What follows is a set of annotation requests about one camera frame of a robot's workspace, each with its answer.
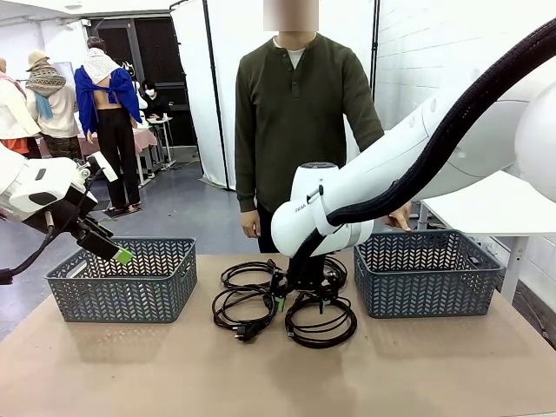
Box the white backdrop curtain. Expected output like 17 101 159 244
169 0 381 192

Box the small white desk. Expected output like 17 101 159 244
146 116 177 171

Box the black double door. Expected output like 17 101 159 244
86 17 196 149

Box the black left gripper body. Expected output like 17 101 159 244
48 190 103 244

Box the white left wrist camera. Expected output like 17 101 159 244
73 154 119 183

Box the white table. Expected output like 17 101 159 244
419 169 556 305

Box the person in green shirt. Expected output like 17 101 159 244
234 0 386 255

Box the mannequin with patterned scarf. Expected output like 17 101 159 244
24 50 83 160

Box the table with pink cloth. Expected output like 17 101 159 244
77 128 158 175

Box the white mannequin torso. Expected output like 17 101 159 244
122 60 149 110

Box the black braided cable sleeve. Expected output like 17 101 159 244
288 17 556 279

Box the black usb cable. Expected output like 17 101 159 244
284 291 358 349

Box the black backdrop stand pole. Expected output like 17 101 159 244
202 0 231 191

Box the grey plastic lattice basket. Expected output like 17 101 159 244
353 228 505 320
44 236 199 323

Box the person's right forearm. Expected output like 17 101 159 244
236 147 261 214

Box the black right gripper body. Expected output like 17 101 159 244
284 255 334 293

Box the person's right hand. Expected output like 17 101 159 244
240 210 261 239

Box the mannequin with blue shirt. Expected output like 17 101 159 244
73 36 144 214

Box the mannequin in white coat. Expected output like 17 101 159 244
0 56 43 160

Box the person's left hand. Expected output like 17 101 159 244
386 203 413 231

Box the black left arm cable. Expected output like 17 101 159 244
0 210 60 286

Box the black power cable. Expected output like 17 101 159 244
211 286 280 343
219 258 286 291

